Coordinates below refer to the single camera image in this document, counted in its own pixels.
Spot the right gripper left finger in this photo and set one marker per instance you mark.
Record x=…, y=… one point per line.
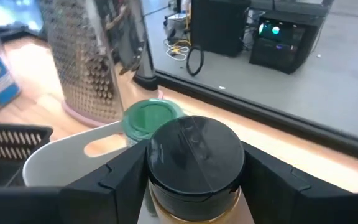
x=117, y=193

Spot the grey plastic bin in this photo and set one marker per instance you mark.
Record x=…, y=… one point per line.
x=57, y=161

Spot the black aluminium rig frame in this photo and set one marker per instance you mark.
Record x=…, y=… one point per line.
x=259, y=112

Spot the black equipment case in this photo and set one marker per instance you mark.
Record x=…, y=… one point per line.
x=219, y=28

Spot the green lid oregano jar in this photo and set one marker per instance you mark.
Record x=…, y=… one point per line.
x=148, y=116

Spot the black round disc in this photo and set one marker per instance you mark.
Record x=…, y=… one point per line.
x=194, y=155

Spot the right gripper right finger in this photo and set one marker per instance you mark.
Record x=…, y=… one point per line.
x=278, y=199

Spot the black computer with lights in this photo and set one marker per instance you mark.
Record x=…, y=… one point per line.
x=284, y=53

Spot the pink metal box grater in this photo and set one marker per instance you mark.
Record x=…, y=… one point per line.
x=82, y=62

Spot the black mesh basket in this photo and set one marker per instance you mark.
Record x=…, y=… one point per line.
x=8, y=140

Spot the yellow plug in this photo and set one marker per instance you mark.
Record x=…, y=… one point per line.
x=176, y=49

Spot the white box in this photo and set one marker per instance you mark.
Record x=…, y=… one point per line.
x=179, y=20

